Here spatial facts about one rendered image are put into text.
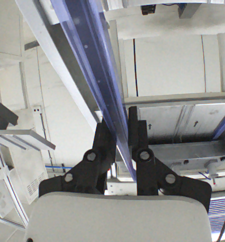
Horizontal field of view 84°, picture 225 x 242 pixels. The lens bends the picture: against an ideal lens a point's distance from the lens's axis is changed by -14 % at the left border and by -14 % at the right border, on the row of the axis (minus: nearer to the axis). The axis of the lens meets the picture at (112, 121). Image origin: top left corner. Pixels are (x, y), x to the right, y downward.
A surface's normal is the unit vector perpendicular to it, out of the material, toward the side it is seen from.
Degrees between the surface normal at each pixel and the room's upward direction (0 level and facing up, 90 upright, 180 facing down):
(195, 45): 90
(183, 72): 90
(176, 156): 135
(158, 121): 45
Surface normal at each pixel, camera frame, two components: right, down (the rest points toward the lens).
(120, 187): -0.18, 0.22
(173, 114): -0.06, 0.85
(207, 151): -0.20, -0.53
